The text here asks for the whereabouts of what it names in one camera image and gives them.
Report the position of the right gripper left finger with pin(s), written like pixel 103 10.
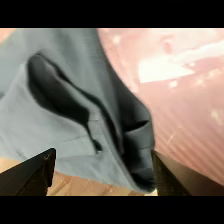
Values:
pixel 30 176

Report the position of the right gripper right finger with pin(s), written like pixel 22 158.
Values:
pixel 176 181

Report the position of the grey-blue garment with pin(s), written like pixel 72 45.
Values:
pixel 60 133

